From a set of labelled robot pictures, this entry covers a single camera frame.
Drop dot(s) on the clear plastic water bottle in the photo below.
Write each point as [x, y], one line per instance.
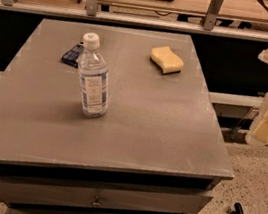
[93, 74]

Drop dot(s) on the yellow sponge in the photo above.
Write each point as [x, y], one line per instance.
[165, 58]

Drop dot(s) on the grey drawer cabinet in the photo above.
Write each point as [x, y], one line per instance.
[159, 130]

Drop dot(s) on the dark blue snack packet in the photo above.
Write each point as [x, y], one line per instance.
[70, 58]

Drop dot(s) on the top grey drawer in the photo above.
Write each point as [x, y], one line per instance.
[102, 196]

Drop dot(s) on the metal railing frame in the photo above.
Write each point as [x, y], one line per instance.
[230, 18]

